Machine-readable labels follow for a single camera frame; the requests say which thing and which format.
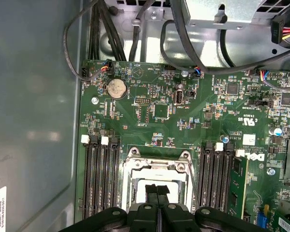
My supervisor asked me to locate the green motherboard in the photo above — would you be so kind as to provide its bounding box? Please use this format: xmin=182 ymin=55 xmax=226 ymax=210
xmin=76 ymin=59 xmax=290 ymax=232

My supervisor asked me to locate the round coin battery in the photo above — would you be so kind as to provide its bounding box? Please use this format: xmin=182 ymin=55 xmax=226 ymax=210
xmin=107 ymin=79 xmax=128 ymax=99

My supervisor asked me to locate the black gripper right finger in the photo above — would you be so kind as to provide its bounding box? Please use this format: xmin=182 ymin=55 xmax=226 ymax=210
xmin=158 ymin=185 xmax=266 ymax=232

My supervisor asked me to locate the silver drive bay bracket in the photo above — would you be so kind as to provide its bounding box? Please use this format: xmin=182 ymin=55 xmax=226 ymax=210
xmin=183 ymin=0 xmax=264 ymax=28

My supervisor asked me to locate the green RAM stick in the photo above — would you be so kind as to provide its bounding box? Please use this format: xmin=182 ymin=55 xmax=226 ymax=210
xmin=228 ymin=157 xmax=249 ymax=218

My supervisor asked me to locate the thin metal locking lever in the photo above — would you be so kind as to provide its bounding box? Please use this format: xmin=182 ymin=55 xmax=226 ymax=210
xmin=186 ymin=164 xmax=200 ymax=212

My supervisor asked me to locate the black power connector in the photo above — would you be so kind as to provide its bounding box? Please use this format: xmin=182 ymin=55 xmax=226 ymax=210
xmin=271 ymin=10 xmax=290 ymax=44

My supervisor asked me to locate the black open PC case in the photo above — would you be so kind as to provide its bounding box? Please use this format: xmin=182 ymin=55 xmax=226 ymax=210
xmin=0 ymin=0 xmax=290 ymax=232

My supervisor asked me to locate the black cable bundle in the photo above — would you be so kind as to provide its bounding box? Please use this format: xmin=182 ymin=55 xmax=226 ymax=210
xmin=88 ymin=0 xmax=128 ymax=62

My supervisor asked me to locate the RAM slot with black latches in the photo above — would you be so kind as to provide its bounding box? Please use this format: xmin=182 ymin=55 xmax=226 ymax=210
xmin=89 ymin=135 xmax=104 ymax=218
xmin=221 ymin=142 xmax=234 ymax=213
xmin=199 ymin=141 xmax=213 ymax=213
xmin=110 ymin=136 xmax=123 ymax=210

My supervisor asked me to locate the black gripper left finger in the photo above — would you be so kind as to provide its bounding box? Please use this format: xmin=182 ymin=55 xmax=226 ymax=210
xmin=59 ymin=184 xmax=158 ymax=232

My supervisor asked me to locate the CPU socket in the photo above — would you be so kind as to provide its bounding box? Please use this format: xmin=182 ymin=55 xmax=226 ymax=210
xmin=122 ymin=146 xmax=194 ymax=212

